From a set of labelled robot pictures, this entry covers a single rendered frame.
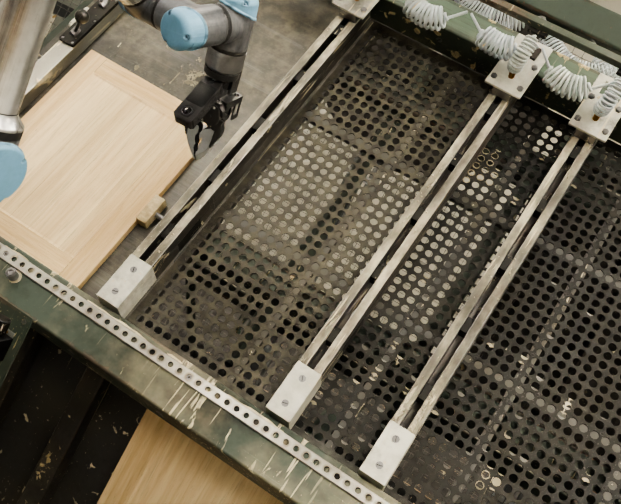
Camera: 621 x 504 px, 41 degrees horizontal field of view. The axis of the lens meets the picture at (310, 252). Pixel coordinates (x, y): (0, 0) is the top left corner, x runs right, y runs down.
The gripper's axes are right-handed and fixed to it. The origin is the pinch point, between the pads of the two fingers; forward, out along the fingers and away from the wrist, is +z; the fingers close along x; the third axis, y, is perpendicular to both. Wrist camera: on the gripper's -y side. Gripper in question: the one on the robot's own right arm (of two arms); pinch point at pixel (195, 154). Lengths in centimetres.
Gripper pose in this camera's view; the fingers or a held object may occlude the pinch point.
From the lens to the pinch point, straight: 175.5
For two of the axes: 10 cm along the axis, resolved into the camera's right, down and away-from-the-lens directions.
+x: -8.3, -5.0, 2.4
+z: -2.9, 7.6, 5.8
